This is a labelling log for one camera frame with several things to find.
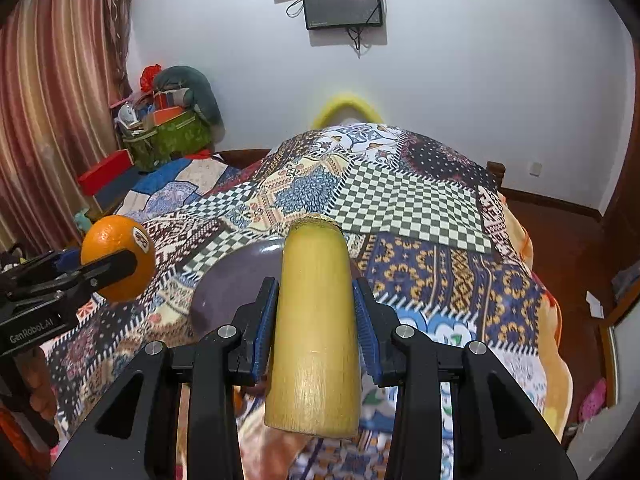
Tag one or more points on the grey plush toy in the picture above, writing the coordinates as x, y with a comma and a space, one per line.
201, 98

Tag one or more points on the green storage bag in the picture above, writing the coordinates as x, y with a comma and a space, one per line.
183, 135

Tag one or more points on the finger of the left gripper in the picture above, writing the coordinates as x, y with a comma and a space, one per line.
106, 271
67, 258

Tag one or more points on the red decoration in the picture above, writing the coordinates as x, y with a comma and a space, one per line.
147, 77

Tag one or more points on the person left hand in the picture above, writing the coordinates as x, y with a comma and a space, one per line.
33, 368

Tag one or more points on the small black wall monitor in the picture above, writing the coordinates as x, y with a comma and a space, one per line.
325, 14

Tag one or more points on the white wall socket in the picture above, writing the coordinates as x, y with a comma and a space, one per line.
535, 169

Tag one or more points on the purple plate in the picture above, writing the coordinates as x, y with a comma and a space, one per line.
233, 281

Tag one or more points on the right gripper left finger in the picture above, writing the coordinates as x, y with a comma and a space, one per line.
132, 432

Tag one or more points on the striped red gold curtain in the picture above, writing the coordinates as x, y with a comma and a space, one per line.
57, 85

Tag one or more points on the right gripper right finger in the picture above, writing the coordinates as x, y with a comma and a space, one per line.
498, 433

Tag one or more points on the large orange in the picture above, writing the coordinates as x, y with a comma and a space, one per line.
126, 248

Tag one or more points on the red box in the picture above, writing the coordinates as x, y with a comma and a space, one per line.
104, 172

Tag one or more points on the patchwork patterned bedspread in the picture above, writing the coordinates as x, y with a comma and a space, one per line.
436, 251

